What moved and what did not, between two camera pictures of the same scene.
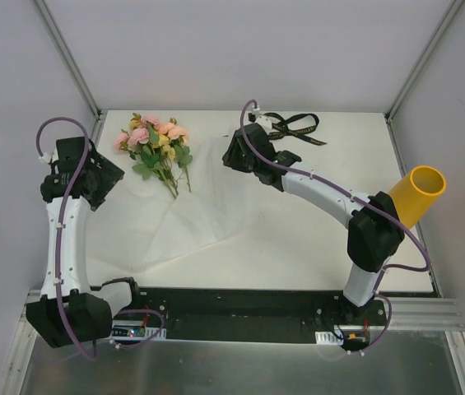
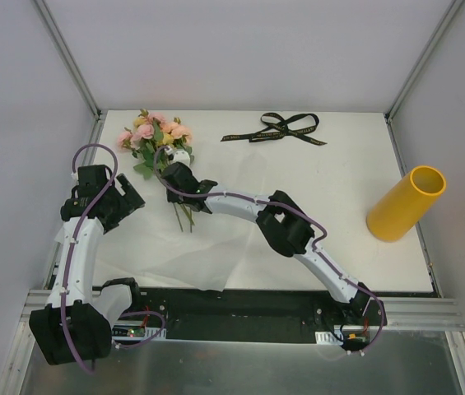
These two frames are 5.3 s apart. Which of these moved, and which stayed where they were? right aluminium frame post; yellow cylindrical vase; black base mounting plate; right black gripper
Moved: right black gripper
Stayed: black base mounting plate; yellow cylindrical vase; right aluminium frame post
